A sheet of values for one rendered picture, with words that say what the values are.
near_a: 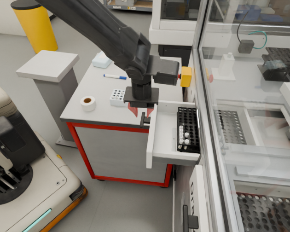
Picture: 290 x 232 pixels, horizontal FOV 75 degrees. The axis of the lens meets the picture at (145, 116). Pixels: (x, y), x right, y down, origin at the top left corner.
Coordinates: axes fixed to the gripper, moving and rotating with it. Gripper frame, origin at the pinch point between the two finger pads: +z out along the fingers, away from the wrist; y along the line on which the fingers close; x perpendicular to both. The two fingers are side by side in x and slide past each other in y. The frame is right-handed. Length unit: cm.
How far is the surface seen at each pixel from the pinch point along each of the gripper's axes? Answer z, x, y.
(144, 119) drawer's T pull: 4.6, 2.2, 0.4
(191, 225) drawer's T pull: 4.4, -30.4, 14.7
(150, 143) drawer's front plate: 2.8, -9.4, 3.5
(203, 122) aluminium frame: -3.1, -4.6, 18.7
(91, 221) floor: 95, -12, -35
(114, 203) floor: 96, 1, -22
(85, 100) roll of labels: 16.3, 22.9, -30.4
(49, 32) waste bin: 68, 213, -155
